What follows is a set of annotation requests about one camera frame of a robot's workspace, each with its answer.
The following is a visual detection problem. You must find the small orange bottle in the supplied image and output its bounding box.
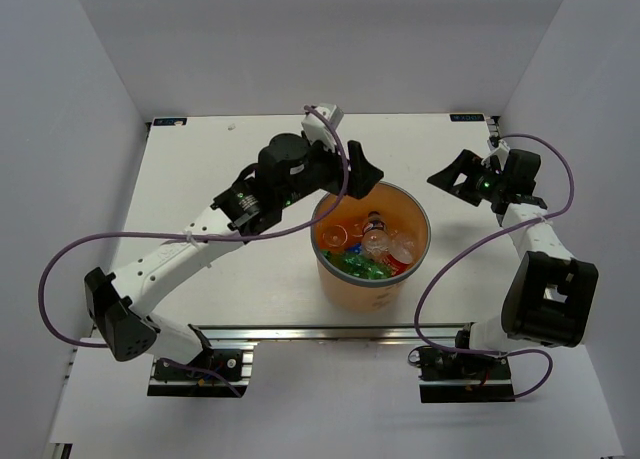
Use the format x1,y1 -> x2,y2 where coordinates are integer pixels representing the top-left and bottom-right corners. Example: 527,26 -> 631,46
322,224 -> 352,249

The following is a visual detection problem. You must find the clear bottle red label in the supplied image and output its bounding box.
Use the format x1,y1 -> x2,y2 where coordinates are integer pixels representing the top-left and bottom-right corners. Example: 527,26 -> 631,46
385,232 -> 418,276

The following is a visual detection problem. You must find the green plastic bottle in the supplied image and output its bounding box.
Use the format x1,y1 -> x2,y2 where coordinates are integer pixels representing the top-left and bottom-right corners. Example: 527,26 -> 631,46
322,250 -> 392,280

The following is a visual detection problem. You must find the blue corner sticker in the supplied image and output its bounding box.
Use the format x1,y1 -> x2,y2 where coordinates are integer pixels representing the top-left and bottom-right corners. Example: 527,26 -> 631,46
449,113 -> 485,122
152,117 -> 187,127

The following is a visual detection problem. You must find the aluminium front rail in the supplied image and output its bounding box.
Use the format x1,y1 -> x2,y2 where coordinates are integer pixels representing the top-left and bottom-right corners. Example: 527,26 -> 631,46
93,323 -> 476,342

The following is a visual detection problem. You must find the clear bottle black label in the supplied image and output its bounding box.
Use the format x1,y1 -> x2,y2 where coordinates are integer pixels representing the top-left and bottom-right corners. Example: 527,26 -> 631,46
361,211 -> 391,260

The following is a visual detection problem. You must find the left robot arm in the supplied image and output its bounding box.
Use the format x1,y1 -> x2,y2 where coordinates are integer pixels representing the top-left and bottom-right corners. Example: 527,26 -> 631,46
84,133 -> 383,378

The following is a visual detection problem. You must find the aluminium right side rail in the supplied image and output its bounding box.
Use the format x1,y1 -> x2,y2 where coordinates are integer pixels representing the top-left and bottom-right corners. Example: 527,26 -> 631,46
486,116 -> 501,147

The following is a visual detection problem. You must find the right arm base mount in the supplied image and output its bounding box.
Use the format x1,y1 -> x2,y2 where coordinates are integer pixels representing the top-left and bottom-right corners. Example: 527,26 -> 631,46
408,346 -> 515,404

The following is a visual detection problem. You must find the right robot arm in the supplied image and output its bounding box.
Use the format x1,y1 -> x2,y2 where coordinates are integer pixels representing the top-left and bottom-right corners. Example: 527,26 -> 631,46
427,149 -> 599,378

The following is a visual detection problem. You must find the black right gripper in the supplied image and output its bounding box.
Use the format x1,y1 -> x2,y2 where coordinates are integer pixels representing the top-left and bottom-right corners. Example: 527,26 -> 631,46
427,149 -> 507,207

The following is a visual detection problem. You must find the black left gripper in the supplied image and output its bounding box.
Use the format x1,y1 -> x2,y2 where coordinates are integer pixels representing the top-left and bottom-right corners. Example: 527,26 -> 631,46
277,131 -> 381,207

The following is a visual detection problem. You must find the aluminium rail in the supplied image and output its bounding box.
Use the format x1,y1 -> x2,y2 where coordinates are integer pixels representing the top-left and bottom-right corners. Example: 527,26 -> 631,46
486,116 -> 501,147
93,323 -> 476,342

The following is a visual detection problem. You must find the right blue corner sticker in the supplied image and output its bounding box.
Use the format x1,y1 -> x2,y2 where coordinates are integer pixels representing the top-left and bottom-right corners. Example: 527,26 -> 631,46
449,113 -> 485,122

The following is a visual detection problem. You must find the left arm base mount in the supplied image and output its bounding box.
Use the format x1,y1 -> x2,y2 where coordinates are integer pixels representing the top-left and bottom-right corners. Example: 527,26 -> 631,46
147,341 -> 257,399

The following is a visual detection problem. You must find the left blue corner sticker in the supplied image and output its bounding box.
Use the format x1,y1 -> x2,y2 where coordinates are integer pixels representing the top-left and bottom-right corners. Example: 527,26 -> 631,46
152,117 -> 187,127

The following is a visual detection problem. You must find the orange bin grey rim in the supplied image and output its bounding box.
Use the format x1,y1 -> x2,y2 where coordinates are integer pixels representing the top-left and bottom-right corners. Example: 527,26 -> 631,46
310,182 -> 431,313

